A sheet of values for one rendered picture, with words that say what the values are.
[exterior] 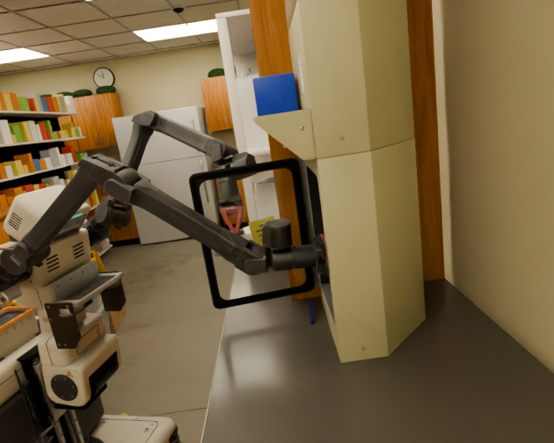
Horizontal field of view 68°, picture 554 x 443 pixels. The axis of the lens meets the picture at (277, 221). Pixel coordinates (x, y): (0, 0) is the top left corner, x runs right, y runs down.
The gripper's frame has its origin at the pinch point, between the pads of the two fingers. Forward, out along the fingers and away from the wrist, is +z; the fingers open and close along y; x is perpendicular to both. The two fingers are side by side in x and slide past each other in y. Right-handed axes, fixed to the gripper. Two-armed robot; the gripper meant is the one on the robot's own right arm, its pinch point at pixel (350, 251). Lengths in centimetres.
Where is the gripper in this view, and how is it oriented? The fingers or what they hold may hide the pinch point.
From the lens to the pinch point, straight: 106.3
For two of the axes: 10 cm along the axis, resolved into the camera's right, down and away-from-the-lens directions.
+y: -0.4, -2.5, 9.7
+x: 1.0, 9.6, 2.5
